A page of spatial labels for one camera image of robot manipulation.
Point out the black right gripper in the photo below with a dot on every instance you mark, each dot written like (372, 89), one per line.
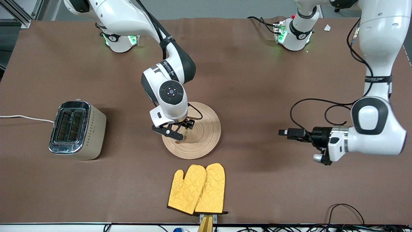
(188, 123)

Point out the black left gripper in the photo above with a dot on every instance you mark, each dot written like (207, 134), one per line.
(319, 133)

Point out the round wooden plate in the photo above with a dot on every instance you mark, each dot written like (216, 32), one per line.
(206, 141)

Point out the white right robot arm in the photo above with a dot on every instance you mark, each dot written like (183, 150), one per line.
(122, 13)

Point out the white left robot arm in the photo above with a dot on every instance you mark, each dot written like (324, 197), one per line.
(376, 38)

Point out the yellow quilted oven mitt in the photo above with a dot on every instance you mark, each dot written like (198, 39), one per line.
(212, 190)
(186, 190)

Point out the brown table cover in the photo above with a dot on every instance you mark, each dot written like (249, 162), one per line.
(257, 80)

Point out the cream and chrome toaster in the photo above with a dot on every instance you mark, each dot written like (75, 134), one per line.
(93, 135)

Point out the small white paper scrap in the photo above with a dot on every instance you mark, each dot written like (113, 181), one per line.
(327, 27)

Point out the grey metal bracket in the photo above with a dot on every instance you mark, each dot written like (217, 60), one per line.
(215, 218)

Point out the aluminium frame profile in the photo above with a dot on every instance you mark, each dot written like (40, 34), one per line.
(37, 9)
(22, 21)

